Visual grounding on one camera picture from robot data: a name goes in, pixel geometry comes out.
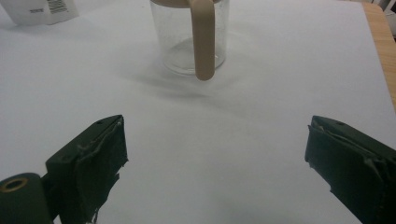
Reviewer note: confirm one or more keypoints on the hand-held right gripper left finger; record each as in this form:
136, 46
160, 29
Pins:
90, 161

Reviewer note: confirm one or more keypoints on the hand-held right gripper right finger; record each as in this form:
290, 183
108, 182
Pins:
351, 161

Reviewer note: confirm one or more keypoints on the white packet with blue top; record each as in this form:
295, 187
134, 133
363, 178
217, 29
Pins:
37, 12

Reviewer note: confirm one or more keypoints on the white table mat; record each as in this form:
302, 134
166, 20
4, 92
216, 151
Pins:
218, 155

